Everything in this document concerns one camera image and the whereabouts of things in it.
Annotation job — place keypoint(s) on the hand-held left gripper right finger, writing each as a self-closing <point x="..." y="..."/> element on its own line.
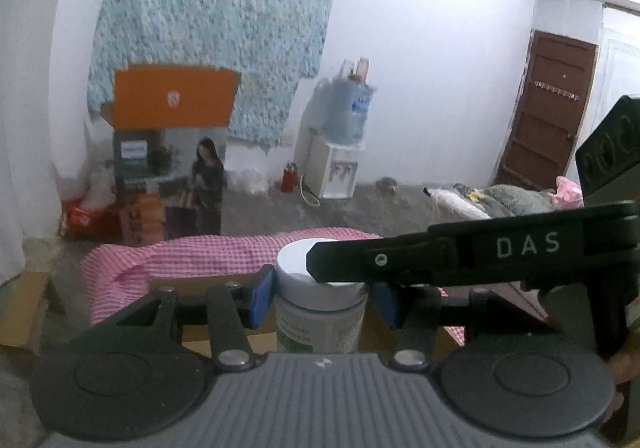
<point x="386" y="305"/>

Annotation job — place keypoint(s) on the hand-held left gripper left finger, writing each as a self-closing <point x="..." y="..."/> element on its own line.
<point x="263" y="298"/>

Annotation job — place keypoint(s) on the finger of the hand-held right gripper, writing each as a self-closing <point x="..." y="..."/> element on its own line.
<point x="380" y="258"/>

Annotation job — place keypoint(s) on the white-lidded jar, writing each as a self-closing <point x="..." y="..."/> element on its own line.
<point x="320" y="318"/>

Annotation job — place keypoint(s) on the brown cardboard box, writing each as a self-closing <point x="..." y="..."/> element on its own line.
<point x="200" y="282"/>

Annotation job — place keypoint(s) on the person's right hand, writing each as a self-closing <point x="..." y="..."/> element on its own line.
<point x="621" y="365"/>

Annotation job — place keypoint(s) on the pink plush toy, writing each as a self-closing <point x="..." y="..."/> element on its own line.
<point x="567" y="192"/>

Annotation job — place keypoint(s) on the brown slippers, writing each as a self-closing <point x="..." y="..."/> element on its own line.
<point x="387" y="184"/>

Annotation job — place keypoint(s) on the pink checkered cloth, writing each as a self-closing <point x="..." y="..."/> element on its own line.
<point x="200" y="253"/>

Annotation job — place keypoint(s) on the white bedding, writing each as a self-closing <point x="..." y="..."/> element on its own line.
<point x="455" y="203"/>

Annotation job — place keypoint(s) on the white water dispenser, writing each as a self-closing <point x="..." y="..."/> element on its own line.
<point x="327" y="173"/>

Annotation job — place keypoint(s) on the white plastic bag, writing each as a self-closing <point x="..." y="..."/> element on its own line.
<point x="100" y="185"/>
<point x="247" y="180"/>

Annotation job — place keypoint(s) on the brown wooden door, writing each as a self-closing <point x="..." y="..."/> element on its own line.
<point x="545" y="113"/>

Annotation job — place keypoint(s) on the printed appliance box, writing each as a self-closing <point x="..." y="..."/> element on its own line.
<point x="200" y="178"/>

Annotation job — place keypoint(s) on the orange striped carton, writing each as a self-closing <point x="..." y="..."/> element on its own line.
<point x="142" y="218"/>

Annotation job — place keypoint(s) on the blue water bottle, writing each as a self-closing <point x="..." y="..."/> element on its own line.
<point x="347" y="113"/>

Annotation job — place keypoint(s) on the door hook rack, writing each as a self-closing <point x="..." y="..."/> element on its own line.
<point x="556" y="90"/>

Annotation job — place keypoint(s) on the red plastic bag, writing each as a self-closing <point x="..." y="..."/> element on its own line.
<point x="82" y="220"/>

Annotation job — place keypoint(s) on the white panelled door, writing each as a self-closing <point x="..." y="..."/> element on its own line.
<point x="620" y="58"/>

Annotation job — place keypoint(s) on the orange cardboard box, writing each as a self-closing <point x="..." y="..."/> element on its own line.
<point x="150" y="98"/>

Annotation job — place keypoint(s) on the flat cardboard sheet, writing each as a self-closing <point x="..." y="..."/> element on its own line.
<point x="25" y="313"/>

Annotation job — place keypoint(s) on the white curtain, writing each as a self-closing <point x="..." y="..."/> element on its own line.
<point x="20" y="128"/>

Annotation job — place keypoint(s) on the blue patterned wall cloth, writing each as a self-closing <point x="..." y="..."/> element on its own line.
<point x="210" y="3"/>

